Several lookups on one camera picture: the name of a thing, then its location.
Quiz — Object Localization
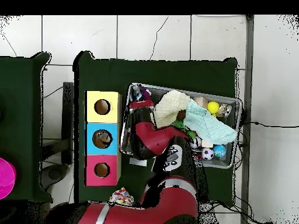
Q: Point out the crushed bottle with blue label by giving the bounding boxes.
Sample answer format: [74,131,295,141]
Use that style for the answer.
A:
[132,85,144,102]

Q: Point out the colourful packet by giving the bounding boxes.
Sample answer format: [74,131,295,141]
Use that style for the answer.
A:
[109,187,135,207]

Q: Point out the wooden box with three holes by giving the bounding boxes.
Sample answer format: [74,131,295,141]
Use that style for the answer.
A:
[84,90,122,187]

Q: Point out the cream white cloth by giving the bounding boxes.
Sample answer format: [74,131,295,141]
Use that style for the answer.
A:
[154,90,192,128]

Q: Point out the dark green tablecloth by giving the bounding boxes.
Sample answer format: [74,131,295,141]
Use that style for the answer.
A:
[73,50,238,207]
[0,52,53,202]

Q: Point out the yellow ball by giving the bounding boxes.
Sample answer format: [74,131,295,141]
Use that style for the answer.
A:
[207,101,220,115]

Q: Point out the mint green cloth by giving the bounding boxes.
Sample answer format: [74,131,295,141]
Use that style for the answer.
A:
[183,99,238,145]

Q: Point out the black upright panel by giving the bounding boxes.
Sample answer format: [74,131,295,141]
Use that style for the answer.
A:
[61,81,75,164]

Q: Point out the black and white football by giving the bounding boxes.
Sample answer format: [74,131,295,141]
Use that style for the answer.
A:
[201,148,215,161]

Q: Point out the blue globe ball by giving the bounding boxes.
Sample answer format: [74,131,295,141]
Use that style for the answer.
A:
[213,144,227,158]

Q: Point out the grey metal bar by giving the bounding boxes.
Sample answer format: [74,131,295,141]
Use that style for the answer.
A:
[240,15,255,224]

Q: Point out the magenta plastic bowl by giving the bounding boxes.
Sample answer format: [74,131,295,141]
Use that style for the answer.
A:
[0,157,17,200]

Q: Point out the metal wire mesh bin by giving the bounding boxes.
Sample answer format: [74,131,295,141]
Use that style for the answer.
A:
[119,82,243,169]

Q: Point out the black cable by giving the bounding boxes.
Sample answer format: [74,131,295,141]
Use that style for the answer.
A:
[242,120,299,129]

